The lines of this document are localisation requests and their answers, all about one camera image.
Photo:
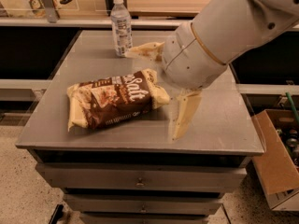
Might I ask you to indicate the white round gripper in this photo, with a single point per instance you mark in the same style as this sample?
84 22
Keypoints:
189 60

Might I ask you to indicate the brown chip bag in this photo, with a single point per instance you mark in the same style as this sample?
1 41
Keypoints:
105 102

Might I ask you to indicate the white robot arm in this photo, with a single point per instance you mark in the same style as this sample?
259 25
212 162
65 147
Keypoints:
229 28

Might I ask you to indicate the clear plastic water bottle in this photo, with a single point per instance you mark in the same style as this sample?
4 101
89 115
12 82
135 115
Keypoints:
121 28

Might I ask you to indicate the grey drawer cabinet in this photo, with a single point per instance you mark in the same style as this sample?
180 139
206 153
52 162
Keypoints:
97 169

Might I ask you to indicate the top drawer knob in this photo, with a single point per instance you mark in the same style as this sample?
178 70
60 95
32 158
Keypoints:
140 183

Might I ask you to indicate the drawer knob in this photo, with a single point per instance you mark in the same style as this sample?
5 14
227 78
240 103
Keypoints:
143 209
140 183

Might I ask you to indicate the green stick in box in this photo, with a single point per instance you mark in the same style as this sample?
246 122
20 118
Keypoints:
293 108

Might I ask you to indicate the cardboard box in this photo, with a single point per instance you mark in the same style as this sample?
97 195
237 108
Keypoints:
277 173

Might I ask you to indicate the snack package on shelf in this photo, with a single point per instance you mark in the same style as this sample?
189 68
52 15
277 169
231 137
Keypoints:
24 8

